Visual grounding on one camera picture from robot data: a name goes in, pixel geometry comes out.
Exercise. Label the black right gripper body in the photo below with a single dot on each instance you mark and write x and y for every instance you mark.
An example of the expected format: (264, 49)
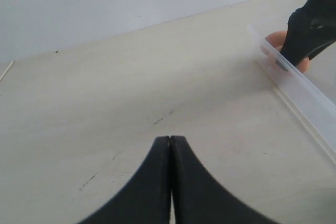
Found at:
(316, 18)

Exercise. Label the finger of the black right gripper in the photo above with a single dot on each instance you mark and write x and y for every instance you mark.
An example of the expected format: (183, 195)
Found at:
(297, 46)
(320, 49)

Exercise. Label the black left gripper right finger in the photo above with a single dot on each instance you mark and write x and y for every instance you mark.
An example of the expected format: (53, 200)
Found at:
(198, 197)

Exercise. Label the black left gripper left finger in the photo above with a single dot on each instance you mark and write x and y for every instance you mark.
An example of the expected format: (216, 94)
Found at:
(146, 197)

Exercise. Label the brown egg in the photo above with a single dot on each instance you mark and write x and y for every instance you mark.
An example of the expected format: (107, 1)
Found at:
(277, 39)

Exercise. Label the clear plastic container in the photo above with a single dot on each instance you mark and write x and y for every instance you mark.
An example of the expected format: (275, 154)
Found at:
(313, 108)

